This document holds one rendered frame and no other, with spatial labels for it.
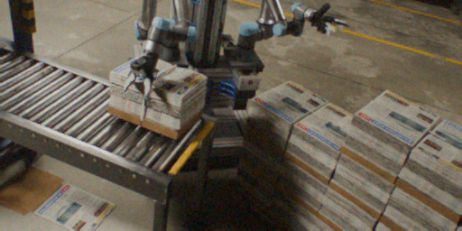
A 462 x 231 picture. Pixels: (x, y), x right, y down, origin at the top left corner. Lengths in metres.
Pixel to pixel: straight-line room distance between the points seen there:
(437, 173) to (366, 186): 0.35
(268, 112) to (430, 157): 0.85
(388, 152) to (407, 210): 0.28
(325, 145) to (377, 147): 0.27
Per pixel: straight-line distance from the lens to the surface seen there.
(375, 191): 2.16
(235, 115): 3.27
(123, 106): 2.07
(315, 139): 2.20
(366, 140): 2.06
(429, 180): 2.02
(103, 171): 1.99
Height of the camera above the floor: 2.08
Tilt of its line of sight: 33 degrees down
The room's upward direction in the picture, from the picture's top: 10 degrees clockwise
